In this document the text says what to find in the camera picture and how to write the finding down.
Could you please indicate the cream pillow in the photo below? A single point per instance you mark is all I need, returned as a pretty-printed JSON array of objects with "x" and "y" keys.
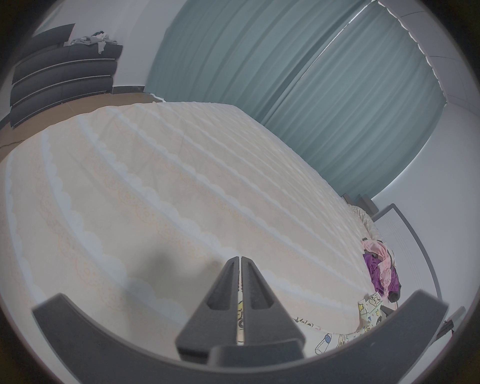
[{"x": 365, "y": 221}]

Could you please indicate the grey white crumpled cloth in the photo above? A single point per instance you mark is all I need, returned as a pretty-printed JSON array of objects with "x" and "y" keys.
[{"x": 93, "y": 40}]

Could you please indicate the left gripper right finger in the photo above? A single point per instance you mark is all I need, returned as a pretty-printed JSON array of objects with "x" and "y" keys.
[{"x": 270, "y": 326}]

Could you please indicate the pile of clothes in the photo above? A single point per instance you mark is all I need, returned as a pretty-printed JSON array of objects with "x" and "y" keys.
[{"x": 375, "y": 266}]

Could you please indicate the grey bedside table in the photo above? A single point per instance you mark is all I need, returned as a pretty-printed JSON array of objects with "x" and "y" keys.
[{"x": 365, "y": 202}]

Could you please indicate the blue-green curtain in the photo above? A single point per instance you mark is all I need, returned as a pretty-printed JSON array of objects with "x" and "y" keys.
[{"x": 300, "y": 75}]

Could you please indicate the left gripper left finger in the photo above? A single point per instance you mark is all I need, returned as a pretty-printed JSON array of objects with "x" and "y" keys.
[{"x": 200, "y": 332}]

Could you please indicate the bed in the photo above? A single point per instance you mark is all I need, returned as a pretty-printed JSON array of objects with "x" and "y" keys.
[{"x": 150, "y": 187}]

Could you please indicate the dark grey chest of drawers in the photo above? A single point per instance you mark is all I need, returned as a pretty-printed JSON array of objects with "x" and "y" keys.
[{"x": 63, "y": 78}]

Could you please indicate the white printed pyjama top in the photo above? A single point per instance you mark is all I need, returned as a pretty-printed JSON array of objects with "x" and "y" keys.
[{"x": 369, "y": 311}]

